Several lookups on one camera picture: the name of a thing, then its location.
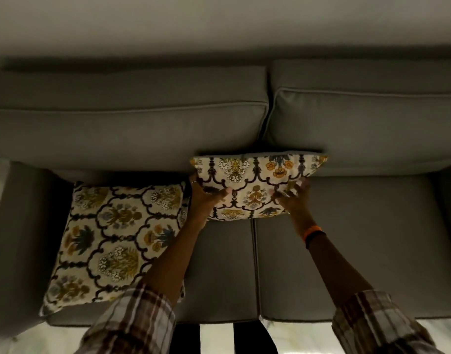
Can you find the black white striped rug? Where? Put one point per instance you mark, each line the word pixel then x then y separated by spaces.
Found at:
pixel 247 339

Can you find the grey fabric sofa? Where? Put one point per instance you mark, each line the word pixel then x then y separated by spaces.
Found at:
pixel 22 235

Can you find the person's right forearm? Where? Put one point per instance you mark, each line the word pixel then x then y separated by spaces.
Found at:
pixel 336 272

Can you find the black wristband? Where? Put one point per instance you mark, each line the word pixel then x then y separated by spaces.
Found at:
pixel 315 238

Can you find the person's left thumb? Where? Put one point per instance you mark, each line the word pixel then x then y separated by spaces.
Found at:
pixel 221 193

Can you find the person's right thumb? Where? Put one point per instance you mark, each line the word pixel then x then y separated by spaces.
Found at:
pixel 279 195

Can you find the person's right hand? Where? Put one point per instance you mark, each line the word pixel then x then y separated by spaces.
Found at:
pixel 295 204

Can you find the orange wristband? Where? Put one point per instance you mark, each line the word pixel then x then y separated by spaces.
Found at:
pixel 311 232

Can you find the wide grey back cushion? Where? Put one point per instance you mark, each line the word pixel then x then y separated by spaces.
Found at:
pixel 129 128

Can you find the grey back cushion with piping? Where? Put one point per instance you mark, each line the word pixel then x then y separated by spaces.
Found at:
pixel 365 121

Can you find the plaid flannel shirt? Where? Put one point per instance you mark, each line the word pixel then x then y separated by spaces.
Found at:
pixel 136 320

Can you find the grey sofa seat cushion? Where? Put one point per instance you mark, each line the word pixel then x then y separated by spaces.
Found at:
pixel 218 269
pixel 369 232

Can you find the large floral throw pillow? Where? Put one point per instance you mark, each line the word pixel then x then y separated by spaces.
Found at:
pixel 111 239

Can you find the person's left forearm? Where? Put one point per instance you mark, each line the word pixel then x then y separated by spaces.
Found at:
pixel 173 258

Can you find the person's left hand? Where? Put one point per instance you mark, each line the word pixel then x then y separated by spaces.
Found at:
pixel 203 202

